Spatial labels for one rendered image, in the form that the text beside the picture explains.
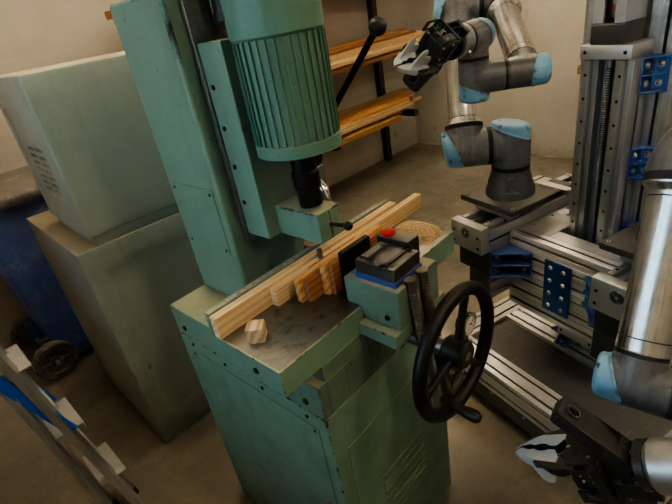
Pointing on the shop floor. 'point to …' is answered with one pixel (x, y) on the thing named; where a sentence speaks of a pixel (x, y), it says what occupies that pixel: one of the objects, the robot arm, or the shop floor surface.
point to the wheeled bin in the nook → (35, 282)
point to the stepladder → (27, 408)
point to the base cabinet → (327, 438)
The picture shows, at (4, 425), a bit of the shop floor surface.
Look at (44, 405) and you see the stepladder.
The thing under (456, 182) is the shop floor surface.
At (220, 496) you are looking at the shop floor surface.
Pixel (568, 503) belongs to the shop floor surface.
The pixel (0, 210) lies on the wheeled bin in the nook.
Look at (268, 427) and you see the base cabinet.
